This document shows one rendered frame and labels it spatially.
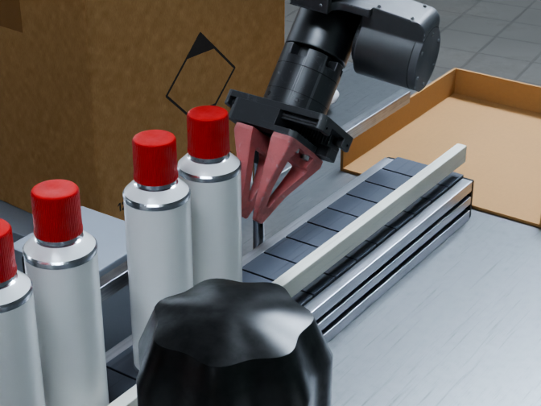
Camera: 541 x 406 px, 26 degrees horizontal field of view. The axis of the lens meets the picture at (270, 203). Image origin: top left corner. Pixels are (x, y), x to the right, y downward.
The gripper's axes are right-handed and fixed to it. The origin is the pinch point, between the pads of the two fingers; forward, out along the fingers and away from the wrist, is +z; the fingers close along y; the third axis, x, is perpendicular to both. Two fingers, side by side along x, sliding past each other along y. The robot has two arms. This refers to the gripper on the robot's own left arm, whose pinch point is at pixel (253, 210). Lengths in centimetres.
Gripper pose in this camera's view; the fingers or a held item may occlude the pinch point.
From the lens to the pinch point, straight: 101.5
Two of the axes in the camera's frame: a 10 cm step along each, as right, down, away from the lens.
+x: 4.4, 2.8, 8.6
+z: -3.7, 9.2, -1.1
